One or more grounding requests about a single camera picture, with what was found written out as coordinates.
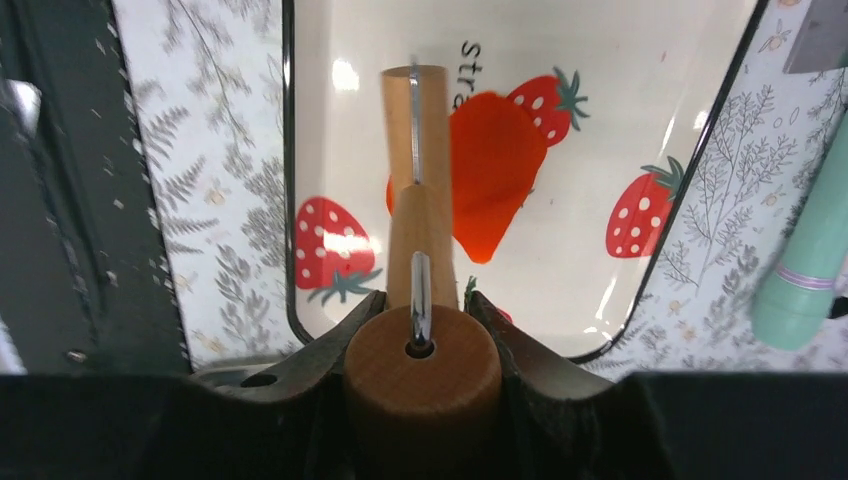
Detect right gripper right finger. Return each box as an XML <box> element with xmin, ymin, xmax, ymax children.
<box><xmin>465</xmin><ymin>291</ymin><xmax>847</xmax><ymax>479</ymax></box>

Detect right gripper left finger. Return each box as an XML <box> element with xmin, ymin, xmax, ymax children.
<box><xmin>1</xmin><ymin>291</ymin><xmax>385</xmax><ymax>479</ymax></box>

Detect wooden dough roller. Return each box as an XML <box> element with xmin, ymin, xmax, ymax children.
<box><xmin>343</xmin><ymin>60</ymin><xmax>502</xmax><ymax>479</ymax></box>

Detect orange dough piece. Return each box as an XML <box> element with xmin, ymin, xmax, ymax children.
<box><xmin>419</xmin><ymin>91</ymin><xmax>547</xmax><ymax>264</ymax></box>

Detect strawberry print white tray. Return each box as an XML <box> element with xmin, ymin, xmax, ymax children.
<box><xmin>283</xmin><ymin>1</ymin><xmax>765</xmax><ymax>361</ymax></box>

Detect mint green rolling pin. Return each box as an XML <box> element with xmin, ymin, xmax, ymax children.
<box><xmin>750</xmin><ymin>119</ymin><xmax>847</xmax><ymax>350</ymax></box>

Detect floral pattern table mat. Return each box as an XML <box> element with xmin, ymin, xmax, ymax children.
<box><xmin>115</xmin><ymin>1</ymin><xmax>847</xmax><ymax>379</ymax></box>

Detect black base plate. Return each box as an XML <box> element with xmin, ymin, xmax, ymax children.
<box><xmin>1</xmin><ymin>1</ymin><xmax>190</xmax><ymax>375</ymax></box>

